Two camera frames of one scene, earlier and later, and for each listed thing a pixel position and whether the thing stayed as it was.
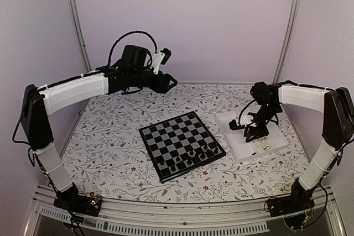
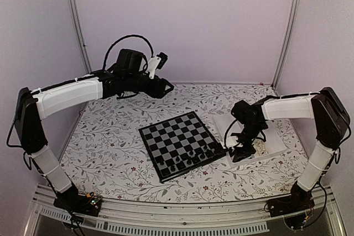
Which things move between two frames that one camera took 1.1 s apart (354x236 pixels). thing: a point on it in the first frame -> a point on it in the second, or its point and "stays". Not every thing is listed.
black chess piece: (199, 151) stays
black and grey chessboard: (180, 145) stays
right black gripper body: (267, 112) -> (253, 131)
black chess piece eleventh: (181, 165) stays
